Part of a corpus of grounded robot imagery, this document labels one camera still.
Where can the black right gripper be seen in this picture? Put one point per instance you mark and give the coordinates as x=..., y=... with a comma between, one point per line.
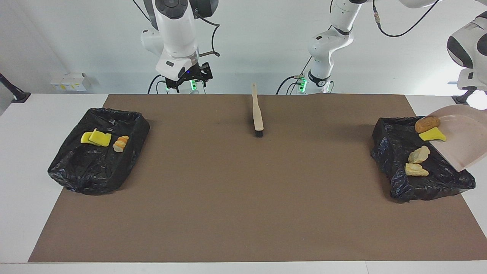
x=188, y=74

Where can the beige brush with black bristles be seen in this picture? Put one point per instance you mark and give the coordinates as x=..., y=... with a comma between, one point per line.
x=258, y=114

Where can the bread piece with orange crust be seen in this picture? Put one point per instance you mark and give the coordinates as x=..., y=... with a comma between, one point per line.
x=121, y=144

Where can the yellow green sponge piece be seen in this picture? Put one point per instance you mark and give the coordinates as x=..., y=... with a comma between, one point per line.
x=101, y=139
x=85, y=137

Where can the brown croquette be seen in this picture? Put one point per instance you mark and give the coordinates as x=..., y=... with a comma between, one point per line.
x=427, y=124

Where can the pale sponge chunk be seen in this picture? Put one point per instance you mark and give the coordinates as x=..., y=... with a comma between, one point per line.
x=419, y=155

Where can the beige bread chunk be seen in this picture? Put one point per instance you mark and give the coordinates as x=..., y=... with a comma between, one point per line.
x=416, y=170

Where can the beige plastic dustpan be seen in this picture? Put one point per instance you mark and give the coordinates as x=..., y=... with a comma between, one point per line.
x=466, y=133

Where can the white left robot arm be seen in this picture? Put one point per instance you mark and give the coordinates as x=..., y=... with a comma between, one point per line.
x=331, y=42

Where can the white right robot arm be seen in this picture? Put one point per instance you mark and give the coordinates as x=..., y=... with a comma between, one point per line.
x=177, y=34

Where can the bin with black trash bag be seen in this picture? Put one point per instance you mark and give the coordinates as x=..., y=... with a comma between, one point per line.
x=95, y=171
x=395, y=152

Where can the brown table mat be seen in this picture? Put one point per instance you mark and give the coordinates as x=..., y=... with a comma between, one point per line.
x=266, y=209

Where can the white wall socket boxes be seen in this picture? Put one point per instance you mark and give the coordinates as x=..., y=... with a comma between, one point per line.
x=68, y=82

